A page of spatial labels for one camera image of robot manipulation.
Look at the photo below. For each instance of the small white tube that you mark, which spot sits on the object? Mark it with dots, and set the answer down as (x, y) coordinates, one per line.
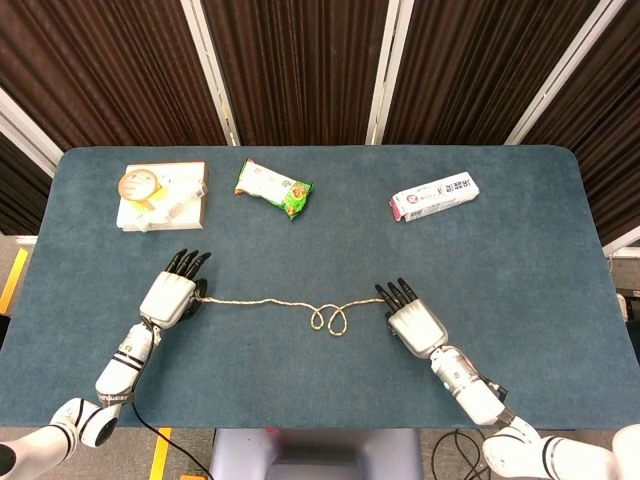
(190, 196)

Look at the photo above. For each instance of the white pink toothpaste box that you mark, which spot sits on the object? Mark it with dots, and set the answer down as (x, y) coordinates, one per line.
(435, 196)

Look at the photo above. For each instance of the blue felt table mat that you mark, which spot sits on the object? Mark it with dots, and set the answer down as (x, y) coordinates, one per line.
(320, 240)

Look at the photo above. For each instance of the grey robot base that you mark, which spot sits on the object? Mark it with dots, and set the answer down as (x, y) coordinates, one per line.
(315, 454)

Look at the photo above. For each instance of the green white snack bag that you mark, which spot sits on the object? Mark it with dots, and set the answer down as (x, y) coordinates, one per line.
(274, 189)

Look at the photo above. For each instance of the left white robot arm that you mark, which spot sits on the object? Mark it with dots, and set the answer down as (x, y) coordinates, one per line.
(100, 395)

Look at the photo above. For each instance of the yellow floor tape strip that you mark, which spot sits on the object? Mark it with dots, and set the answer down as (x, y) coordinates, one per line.
(12, 280)
(161, 452)

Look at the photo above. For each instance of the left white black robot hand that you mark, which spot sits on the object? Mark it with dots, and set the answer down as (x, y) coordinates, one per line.
(170, 295)

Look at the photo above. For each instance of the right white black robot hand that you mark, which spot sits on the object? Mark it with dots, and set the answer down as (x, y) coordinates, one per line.
(415, 325)

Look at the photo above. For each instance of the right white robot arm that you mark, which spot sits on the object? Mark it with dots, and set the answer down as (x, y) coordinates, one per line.
(505, 410)

